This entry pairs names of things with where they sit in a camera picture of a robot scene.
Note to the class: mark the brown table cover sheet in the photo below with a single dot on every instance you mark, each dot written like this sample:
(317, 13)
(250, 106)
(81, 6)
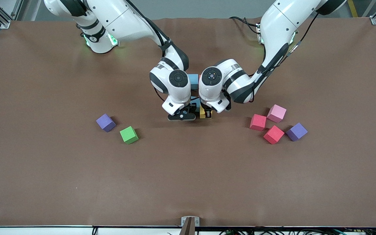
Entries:
(44, 179)

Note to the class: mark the blue foam block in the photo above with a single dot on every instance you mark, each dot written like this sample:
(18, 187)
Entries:
(193, 80)
(194, 104)

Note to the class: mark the purple foam block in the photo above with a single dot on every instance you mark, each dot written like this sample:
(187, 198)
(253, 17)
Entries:
(296, 131)
(105, 122)

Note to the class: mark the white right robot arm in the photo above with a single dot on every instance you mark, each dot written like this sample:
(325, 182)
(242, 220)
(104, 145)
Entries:
(119, 16)

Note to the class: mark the pink foam block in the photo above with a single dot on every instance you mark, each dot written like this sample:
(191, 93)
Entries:
(276, 113)

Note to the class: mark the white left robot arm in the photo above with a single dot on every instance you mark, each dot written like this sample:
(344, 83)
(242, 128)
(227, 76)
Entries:
(279, 23)

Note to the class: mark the yellow foam block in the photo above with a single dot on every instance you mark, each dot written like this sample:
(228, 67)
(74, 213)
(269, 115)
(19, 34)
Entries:
(202, 112)

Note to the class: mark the left arm base connector plate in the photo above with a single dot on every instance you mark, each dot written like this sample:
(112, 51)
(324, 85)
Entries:
(258, 32)

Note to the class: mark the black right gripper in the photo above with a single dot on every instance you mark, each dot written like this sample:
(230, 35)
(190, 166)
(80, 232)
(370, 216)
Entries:
(192, 108)

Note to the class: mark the green foam block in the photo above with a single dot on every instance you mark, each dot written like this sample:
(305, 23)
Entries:
(128, 134)

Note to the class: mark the red foam block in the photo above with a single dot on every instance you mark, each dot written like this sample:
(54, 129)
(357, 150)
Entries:
(258, 122)
(274, 134)

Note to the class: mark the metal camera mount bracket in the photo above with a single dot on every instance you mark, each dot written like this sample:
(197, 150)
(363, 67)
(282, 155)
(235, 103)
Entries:
(190, 225)

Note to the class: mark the right arm base connector plate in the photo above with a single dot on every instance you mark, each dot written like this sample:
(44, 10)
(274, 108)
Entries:
(113, 40)

